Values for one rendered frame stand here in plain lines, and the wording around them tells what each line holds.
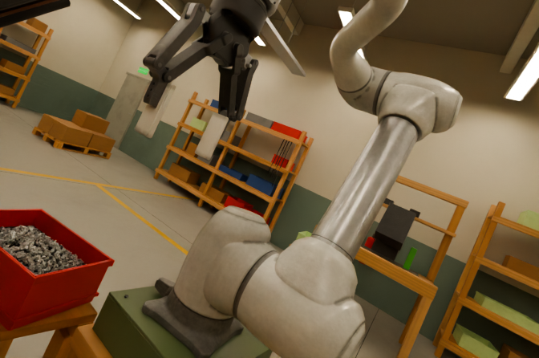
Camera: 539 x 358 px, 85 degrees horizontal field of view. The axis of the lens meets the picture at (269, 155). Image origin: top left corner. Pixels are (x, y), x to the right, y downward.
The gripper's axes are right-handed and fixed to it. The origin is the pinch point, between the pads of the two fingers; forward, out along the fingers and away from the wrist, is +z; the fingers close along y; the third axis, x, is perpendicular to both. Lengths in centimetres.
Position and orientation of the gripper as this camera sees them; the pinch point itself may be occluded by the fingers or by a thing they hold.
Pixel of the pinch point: (182, 132)
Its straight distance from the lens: 42.4
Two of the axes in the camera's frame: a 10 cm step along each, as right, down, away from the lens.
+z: -4.2, 9.1, -0.4
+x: -7.7, -3.3, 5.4
